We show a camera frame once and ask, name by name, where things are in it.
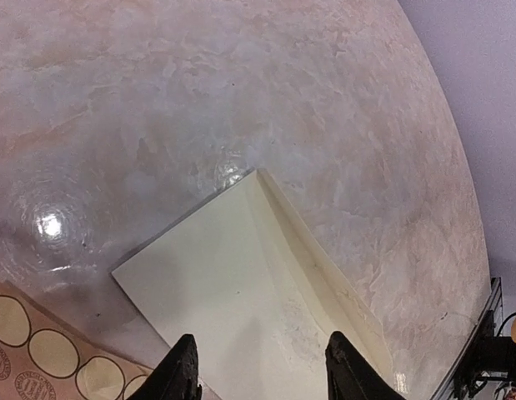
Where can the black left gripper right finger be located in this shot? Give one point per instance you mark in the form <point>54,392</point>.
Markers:
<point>350,376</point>

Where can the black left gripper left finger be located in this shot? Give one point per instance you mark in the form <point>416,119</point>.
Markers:
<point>176,376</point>

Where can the cream paper envelope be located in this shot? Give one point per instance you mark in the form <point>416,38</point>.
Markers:
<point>246,278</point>

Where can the round seal sticker sheet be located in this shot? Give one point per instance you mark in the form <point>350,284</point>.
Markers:
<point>43,358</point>

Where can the front aluminium rail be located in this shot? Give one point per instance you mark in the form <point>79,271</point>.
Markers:
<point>488,357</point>

